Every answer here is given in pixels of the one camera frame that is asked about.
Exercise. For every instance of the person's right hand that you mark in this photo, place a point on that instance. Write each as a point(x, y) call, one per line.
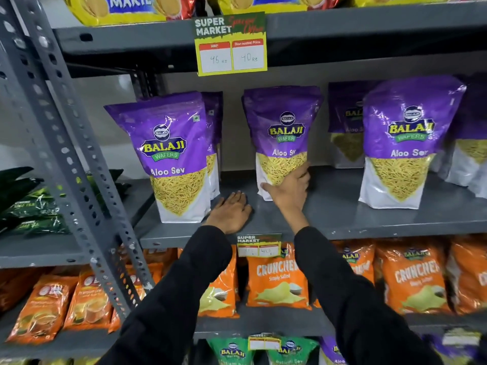
point(293, 193)

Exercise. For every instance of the person's left hand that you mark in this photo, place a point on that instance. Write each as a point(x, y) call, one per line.
point(230, 214)

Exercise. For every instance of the grey metal shelf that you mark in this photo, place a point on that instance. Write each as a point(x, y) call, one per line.
point(342, 209)

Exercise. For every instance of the purple Aloo Sev packet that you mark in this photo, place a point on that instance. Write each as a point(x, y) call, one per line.
point(411, 110)
point(281, 106)

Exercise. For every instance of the person's right forearm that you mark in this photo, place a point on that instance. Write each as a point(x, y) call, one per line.
point(354, 300)

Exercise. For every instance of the person's left forearm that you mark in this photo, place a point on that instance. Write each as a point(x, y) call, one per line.
point(179, 300)

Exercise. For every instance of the yellow green price tag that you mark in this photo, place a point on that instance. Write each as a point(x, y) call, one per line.
point(258, 250)
point(228, 56)
point(264, 344)

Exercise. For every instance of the orange Crunchem chips packets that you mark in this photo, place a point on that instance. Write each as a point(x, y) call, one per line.
point(277, 277)

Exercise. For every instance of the purple white packet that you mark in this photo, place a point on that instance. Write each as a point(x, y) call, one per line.
point(331, 351)
point(452, 349)

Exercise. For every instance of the grey metal rack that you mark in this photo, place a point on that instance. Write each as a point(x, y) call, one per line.
point(57, 248)

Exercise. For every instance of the green packets shelf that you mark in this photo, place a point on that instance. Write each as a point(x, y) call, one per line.
point(30, 209)

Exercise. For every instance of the row of orange tea packets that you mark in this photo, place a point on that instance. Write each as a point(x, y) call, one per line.
point(42, 307)

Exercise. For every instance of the stack of yellow biscuit packets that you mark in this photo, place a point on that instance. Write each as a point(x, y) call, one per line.
point(95, 11)

